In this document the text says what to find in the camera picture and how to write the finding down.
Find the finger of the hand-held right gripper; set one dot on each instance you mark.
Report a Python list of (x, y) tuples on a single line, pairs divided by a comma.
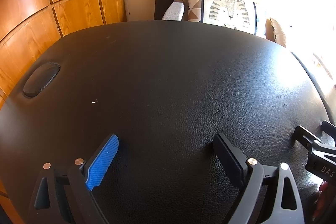
[(305, 136), (330, 127)]

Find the person's right hand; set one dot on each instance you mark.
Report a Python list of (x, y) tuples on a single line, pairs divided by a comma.
[(322, 195)]

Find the deer print cushion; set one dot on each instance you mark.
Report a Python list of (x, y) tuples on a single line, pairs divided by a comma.
[(279, 29)]

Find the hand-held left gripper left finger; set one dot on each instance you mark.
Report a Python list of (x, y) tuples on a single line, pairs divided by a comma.
[(102, 161)]

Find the black face hole cushion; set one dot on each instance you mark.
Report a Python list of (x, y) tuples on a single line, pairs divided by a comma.
[(40, 79)]

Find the tiger print cushion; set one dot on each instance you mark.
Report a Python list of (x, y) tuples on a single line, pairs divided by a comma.
[(231, 11)]

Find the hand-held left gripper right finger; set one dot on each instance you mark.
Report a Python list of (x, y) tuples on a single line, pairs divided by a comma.
[(228, 155)]

